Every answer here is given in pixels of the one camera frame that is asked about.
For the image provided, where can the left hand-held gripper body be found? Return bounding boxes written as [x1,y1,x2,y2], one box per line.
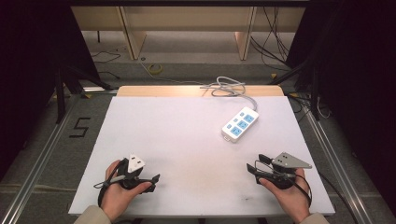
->
[118,153,148,191]

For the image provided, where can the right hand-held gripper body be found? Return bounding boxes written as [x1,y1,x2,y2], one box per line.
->
[255,151,313,190]

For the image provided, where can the person's left hand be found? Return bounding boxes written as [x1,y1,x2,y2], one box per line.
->
[100,160,153,222]

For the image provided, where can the person's right hand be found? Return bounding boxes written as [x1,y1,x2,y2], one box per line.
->
[259,168,313,224]

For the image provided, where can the white power strip blue sockets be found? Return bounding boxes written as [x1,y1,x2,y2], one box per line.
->
[220,106,260,144]

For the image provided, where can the white table cover board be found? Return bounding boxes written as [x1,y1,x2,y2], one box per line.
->
[67,95,336,218]

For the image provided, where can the black metal stand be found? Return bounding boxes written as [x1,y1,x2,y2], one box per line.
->
[54,63,114,125]
[268,57,322,121]

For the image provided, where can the black curtain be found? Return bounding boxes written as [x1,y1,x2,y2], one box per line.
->
[0,0,101,181]
[285,0,396,216]

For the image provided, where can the yellow tape roll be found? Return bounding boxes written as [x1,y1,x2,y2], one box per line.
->
[147,63,163,76]

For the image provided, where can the light wooden shelf unit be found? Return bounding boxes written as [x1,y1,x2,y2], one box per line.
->
[70,5,306,62]

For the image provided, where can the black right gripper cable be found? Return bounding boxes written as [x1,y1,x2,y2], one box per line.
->
[254,160,314,208]

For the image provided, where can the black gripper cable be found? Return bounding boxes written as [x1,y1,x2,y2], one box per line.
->
[254,160,314,208]
[92,158,129,208]

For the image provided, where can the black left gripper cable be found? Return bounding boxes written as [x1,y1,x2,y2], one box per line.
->
[92,158,129,208]

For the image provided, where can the aluminium floor rail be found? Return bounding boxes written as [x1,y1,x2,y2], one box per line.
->
[0,92,82,224]
[301,104,376,224]

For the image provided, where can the white floor cable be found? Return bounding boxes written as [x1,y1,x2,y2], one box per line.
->
[315,95,332,119]

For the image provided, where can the grey power strip cable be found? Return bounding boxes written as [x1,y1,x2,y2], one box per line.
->
[199,76,259,112]

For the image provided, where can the bundle of black floor cables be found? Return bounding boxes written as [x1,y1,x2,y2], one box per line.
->
[249,7,295,73]

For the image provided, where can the thin black floor cable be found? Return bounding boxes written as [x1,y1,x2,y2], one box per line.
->
[91,50,122,80]

